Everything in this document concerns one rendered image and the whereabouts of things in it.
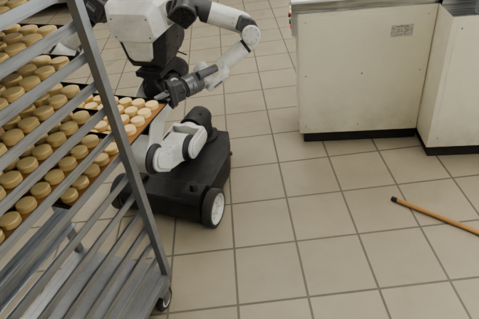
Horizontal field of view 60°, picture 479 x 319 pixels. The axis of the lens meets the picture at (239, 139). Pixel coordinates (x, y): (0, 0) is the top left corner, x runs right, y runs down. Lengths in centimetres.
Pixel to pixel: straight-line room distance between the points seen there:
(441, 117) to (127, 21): 166
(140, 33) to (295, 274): 124
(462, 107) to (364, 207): 73
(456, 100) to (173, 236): 161
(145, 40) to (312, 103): 109
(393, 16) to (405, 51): 22
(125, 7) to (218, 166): 95
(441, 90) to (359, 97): 43
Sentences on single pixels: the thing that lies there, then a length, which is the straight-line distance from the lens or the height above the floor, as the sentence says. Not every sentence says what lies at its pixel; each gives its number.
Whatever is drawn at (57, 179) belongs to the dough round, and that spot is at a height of 88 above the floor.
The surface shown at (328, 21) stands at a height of 79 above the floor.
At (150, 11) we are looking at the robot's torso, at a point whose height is 107.
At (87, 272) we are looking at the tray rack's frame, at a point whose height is 15.
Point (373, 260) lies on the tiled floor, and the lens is 202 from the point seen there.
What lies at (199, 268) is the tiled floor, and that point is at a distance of 201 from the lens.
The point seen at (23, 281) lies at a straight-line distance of 185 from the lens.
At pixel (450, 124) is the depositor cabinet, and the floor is 24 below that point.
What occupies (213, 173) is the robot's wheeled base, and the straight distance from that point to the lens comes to 220.
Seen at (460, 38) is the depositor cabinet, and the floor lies 73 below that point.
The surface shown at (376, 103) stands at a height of 28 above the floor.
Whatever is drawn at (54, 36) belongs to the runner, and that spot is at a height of 124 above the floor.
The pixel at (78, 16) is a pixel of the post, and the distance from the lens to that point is 119.
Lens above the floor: 159
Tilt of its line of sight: 36 degrees down
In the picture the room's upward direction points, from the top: 7 degrees counter-clockwise
